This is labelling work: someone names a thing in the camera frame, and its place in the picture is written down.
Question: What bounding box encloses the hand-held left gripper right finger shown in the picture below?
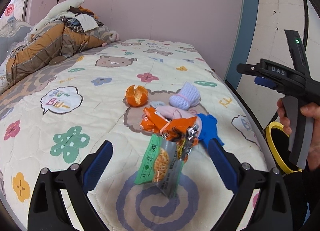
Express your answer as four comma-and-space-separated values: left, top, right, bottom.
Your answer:
209, 139, 293, 231

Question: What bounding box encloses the grey tufted headboard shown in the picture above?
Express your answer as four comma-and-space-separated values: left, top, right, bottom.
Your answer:
0, 18, 33, 67

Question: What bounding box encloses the frosted window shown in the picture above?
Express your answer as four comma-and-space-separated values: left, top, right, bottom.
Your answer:
0, 0, 35, 23

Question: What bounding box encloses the orange foil-lined wrapper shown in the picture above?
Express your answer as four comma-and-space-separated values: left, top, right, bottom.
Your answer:
160, 117, 199, 162

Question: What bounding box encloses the person's right hand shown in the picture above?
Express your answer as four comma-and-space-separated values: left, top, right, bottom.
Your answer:
277, 99, 320, 171

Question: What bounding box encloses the yellow-rimmed black bin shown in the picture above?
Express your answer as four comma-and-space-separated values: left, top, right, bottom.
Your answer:
265, 122, 303, 174

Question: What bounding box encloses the lavender sock bundle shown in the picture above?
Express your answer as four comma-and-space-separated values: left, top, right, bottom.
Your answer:
169, 82, 201, 111

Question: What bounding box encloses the orange checked quilt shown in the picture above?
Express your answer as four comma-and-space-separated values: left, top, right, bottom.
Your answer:
5, 21, 113, 90

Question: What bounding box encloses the grey patterned bed sheet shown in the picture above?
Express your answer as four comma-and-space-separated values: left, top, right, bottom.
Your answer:
0, 41, 118, 112

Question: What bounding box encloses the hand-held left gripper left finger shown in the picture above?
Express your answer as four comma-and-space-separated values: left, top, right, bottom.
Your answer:
27, 140, 113, 231

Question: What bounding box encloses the pile of clothes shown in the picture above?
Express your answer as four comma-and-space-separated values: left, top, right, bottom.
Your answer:
61, 6, 106, 33

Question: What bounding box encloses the blue glove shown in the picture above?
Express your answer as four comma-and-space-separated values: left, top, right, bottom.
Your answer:
197, 114, 224, 147

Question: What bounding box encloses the floral pillow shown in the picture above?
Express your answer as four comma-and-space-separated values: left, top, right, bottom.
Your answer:
0, 66, 13, 95

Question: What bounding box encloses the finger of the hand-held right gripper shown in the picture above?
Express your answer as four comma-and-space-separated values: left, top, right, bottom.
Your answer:
237, 59, 264, 77
254, 76, 277, 89

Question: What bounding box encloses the pink cloth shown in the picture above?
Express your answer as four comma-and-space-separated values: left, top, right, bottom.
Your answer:
156, 105, 200, 124

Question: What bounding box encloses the orange snack wrapper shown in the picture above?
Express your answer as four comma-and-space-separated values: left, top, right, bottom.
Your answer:
140, 107, 171, 134

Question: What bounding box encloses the green and grey snack packet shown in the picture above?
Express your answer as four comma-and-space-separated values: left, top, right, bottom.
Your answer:
134, 135, 184, 198

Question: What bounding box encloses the small white pink plush toy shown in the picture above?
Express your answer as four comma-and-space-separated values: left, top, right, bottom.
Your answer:
107, 30, 121, 42

